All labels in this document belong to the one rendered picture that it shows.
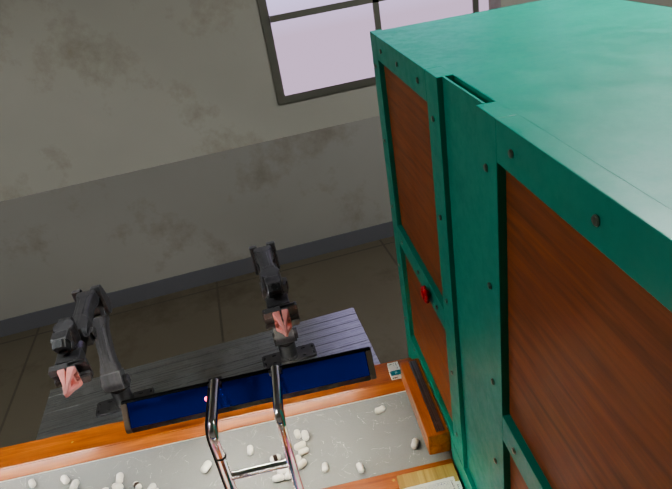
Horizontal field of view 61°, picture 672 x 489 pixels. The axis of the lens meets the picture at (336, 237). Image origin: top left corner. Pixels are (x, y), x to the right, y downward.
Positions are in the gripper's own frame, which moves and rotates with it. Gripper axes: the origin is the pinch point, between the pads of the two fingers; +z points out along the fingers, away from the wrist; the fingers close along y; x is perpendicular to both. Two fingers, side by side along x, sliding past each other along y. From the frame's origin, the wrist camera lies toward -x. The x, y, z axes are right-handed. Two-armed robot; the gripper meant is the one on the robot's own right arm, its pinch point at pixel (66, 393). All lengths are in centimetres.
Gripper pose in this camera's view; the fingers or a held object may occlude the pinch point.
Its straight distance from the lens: 173.7
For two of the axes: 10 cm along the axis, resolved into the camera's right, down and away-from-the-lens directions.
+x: 1.4, 8.5, 5.1
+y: 9.6, -2.4, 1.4
